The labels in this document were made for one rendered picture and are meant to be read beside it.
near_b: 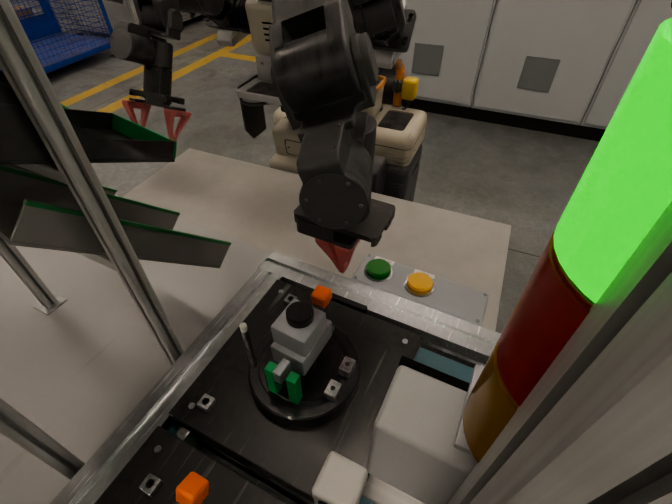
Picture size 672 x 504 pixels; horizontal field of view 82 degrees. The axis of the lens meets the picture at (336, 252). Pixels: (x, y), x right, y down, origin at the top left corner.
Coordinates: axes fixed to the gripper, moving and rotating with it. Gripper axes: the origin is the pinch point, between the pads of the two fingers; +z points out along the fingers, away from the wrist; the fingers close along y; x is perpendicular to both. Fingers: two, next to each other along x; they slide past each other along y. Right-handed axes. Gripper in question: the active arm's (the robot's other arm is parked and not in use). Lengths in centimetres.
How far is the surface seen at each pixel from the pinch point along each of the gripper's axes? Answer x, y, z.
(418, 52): 284, -70, 60
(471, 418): -24.0, 16.5, -20.9
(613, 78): 293, 64, 60
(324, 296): -6.6, 0.6, -1.1
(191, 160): 36, -64, 21
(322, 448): -18.4, 6.2, 9.5
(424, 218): 40.1, 2.1, 20.5
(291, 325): -12.4, -0.3, -2.2
